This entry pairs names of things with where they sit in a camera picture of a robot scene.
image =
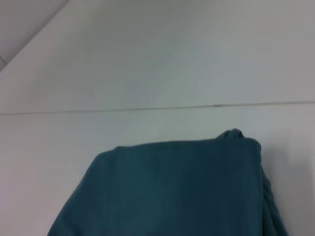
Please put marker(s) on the teal t-shirt with FREE print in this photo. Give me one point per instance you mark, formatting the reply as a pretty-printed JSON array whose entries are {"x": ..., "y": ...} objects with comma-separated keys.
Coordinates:
[{"x": 172, "y": 191}]

